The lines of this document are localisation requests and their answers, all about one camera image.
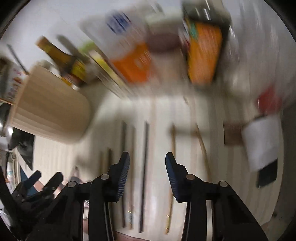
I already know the red cap bottle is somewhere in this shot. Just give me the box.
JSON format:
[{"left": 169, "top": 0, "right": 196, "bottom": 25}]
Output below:
[{"left": 257, "top": 85, "right": 282, "bottom": 115}]

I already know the yellow seasoning box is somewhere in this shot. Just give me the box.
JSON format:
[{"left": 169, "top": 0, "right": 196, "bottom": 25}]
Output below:
[{"left": 89, "top": 50, "right": 132, "bottom": 98}]

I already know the steel wok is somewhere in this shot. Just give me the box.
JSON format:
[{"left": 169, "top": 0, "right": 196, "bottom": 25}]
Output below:
[{"left": 1, "top": 103, "right": 17, "bottom": 151}]

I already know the brown card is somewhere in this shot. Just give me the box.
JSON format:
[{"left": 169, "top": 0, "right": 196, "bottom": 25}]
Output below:
[{"left": 223, "top": 122, "right": 245, "bottom": 146}]

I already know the striped cat placemat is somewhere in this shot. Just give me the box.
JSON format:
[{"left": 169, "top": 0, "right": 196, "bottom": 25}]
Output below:
[{"left": 17, "top": 89, "right": 284, "bottom": 240}]

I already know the white paper towel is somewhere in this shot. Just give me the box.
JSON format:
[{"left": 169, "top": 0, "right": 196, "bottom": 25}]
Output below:
[{"left": 241, "top": 115, "right": 280, "bottom": 172}]

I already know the black phone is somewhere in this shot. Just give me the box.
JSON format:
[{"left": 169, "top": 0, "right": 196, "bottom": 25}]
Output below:
[{"left": 256, "top": 159, "right": 278, "bottom": 189}]

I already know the dark oil bottle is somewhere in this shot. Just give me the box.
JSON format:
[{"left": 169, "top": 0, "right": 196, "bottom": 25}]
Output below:
[{"left": 36, "top": 37, "right": 86, "bottom": 87}]

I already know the orange labelled sauce bottle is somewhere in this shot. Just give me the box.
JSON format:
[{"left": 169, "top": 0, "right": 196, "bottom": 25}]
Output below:
[{"left": 181, "top": 0, "right": 232, "bottom": 86}]

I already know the beige wooden utensil holder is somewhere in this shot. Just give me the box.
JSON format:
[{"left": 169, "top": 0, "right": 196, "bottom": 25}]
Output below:
[{"left": 9, "top": 65, "right": 91, "bottom": 144}]

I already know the orange seasoning packet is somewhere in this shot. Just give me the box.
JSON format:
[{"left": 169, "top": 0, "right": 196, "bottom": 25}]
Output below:
[{"left": 79, "top": 9, "right": 155, "bottom": 84}]

